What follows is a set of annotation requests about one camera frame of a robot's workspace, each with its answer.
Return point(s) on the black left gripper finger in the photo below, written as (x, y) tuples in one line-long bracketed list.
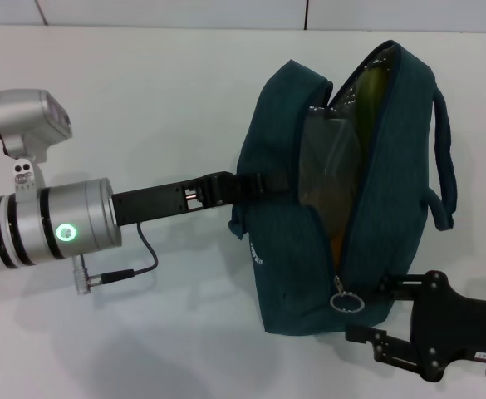
[(246, 187)]

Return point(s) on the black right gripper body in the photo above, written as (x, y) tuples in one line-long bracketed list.
[(467, 328)]

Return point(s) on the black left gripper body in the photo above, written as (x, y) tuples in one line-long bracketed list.
[(155, 203)]

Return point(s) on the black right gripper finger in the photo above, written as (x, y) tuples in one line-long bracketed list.
[(392, 345), (404, 287)]

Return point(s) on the orange yellow pear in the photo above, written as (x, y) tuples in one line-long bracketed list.
[(338, 249)]

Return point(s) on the dark teal insulated lunch bag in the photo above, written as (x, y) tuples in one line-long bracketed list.
[(392, 208)]

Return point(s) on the clear food container blue lid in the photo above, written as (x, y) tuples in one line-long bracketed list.
[(330, 166)]

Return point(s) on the green cucumber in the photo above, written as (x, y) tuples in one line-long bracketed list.
[(371, 99)]

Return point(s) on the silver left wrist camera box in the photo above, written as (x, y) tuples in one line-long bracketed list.
[(30, 124)]

